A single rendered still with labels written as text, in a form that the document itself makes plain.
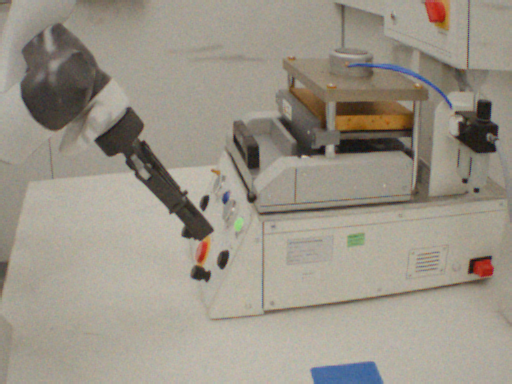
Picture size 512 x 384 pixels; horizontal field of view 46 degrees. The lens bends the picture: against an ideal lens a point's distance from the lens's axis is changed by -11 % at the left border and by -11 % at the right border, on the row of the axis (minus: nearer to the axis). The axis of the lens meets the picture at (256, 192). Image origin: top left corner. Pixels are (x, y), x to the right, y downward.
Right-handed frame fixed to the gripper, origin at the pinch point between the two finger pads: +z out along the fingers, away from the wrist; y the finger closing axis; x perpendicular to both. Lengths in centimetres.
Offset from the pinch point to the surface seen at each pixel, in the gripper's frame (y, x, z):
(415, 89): -2.0, -40.4, 4.5
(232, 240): 0.5, -2.4, 7.3
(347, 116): 1.3, -28.8, 2.6
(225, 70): 155, -19, 24
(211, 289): -0.6, 5.4, 11.6
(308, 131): 1.3, -22.3, 0.6
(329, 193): -4.7, -19.1, 8.2
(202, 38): 154, -20, 8
